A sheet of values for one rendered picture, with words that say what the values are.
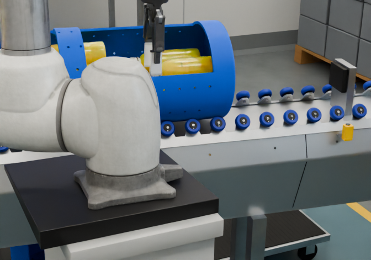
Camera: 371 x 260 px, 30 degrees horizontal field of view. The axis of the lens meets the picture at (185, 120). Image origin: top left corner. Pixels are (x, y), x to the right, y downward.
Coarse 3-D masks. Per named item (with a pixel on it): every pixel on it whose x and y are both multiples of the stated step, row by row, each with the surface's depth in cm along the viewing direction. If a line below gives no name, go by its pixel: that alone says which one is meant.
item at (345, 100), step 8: (336, 64) 214; (344, 64) 212; (336, 72) 214; (344, 72) 210; (352, 72) 210; (336, 80) 214; (344, 80) 211; (352, 80) 211; (336, 88) 215; (344, 88) 212; (352, 88) 212; (336, 96) 219; (344, 96) 213; (352, 96) 213; (336, 104) 219; (344, 104) 214; (352, 104) 214; (344, 112) 214
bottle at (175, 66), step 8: (200, 56) 195; (208, 56) 195; (168, 64) 190; (176, 64) 190; (184, 64) 191; (192, 64) 191; (200, 64) 192; (208, 64) 192; (168, 72) 190; (176, 72) 190; (184, 72) 191; (192, 72) 191; (200, 72) 192
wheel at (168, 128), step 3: (165, 120) 194; (162, 123) 193; (165, 123) 193; (168, 123) 193; (171, 123) 194; (162, 126) 193; (165, 126) 193; (168, 126) 193; (171, 126) 193; (174, 126) 194; (162, 129) 192; (165, 129) 193; (168, 129) 193; (171, 129) 193; (174, 129) 193; (162, 132) 192; (165, 132) 192; (168, 132) 193; (171, 132) 193; (165, 135) 193; (168, 135) 193
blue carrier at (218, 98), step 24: (168, 24) 201; (192, 24) 203; (216, 24) 195; (0, 48) 195; (72, 48) 180; (120, 48) 206; (144, 48) 208; (168, 48) 210; (216, 48) 188; (72, 72) 178; (216, 72) 188; (168, 96) 186; (192, 96) 188; (216, 96) 190; (168, 120) 195
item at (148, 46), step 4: (148, 44) 191; (148, 48) 192; (144, 52) 192; (148, 52) 192; (144, 56) 193; (148, 56) 192; (144, 60) 193; (148, 60) 193; (144, 64) 193; (148, 64) 193
